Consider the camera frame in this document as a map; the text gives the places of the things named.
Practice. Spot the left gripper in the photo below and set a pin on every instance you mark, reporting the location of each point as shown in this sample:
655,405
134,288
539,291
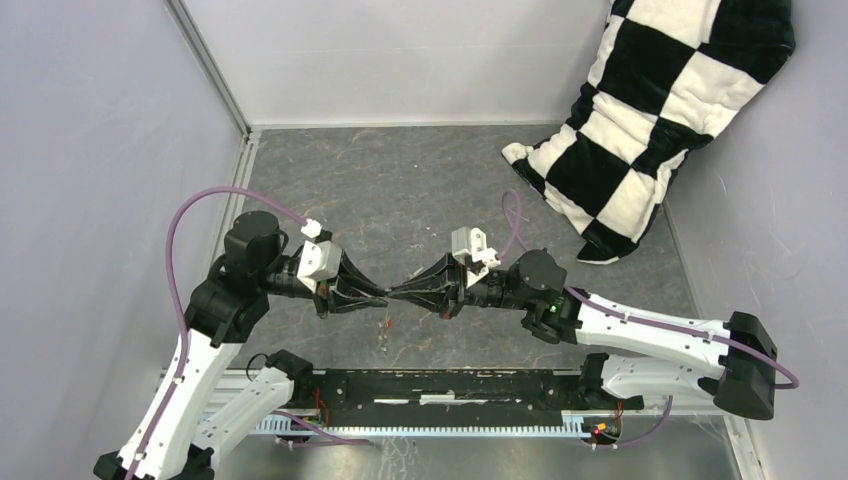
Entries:
349,276

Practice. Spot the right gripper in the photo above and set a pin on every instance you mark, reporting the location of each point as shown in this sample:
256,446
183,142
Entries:
441,273

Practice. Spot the large metal keyring plate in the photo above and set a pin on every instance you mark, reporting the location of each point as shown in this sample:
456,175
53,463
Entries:
382,332

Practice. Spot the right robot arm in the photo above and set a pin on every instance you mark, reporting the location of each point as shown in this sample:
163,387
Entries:
732,362

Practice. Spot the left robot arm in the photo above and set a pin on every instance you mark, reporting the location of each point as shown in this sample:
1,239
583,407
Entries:
174,440

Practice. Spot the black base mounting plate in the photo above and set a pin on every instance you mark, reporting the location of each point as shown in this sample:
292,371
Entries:
452,415

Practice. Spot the black and white checkered blanket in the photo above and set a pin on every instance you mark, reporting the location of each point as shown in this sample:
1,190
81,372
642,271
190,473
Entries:
669,77

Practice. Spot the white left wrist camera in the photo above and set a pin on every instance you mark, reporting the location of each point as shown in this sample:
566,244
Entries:
318,262

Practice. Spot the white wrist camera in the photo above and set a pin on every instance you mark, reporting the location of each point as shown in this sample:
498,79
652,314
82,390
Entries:
318,262
470,249

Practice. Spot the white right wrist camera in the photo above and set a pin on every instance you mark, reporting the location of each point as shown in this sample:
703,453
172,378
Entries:
470,249

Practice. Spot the aluminium frame rail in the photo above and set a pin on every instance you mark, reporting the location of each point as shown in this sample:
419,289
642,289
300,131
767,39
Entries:
637,386

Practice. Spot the white slotted cable duct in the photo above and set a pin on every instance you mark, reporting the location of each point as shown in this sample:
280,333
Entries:
568,427

